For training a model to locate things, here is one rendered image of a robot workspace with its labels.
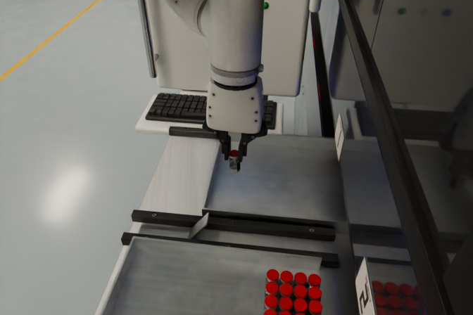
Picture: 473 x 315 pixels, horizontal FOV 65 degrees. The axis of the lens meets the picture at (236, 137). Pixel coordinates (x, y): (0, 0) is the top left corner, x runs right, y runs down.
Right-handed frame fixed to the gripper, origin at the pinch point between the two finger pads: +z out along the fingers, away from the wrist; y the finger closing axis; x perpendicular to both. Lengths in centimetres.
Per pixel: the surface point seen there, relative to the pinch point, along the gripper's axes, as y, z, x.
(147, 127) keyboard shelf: 32.0, 19.7, -30.2
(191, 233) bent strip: 6.3, 12.6, 11.6
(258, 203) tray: -5.5, 12.9, 1.2
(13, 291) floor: 96, 101, -14
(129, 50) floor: 140, 92, -242
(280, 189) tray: -9.7, 12.7, -3.6
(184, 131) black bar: 16.2, 10.7, -18.1
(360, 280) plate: -21.7, 0.0, 24.9
